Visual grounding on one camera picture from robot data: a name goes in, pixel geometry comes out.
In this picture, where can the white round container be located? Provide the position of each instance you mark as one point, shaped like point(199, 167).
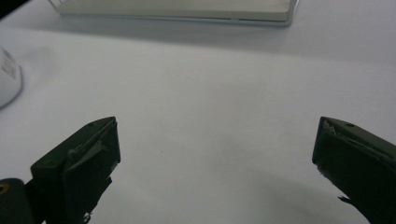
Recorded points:
point(8, 81)

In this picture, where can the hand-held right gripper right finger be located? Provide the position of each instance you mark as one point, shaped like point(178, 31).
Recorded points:
point(358, 161)

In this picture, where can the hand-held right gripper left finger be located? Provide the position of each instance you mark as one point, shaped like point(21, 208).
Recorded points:
point(77, 168)

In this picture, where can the clear box with beige base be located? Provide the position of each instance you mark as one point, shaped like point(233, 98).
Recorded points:
point(177, 11)

